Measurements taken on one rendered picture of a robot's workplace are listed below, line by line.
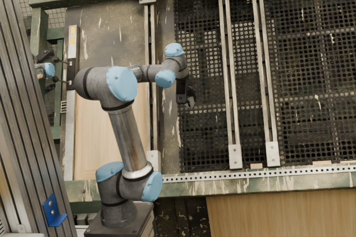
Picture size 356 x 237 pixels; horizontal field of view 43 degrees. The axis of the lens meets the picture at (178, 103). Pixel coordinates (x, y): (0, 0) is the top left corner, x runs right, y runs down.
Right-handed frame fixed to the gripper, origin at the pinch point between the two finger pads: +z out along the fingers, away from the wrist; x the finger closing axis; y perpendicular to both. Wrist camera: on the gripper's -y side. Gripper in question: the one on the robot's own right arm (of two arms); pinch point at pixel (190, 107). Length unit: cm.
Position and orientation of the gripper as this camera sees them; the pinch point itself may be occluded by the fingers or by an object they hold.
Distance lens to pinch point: 212.7
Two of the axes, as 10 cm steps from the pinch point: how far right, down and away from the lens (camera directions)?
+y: 1.4, -7.4, 6.6
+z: 2.3, 6.8, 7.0
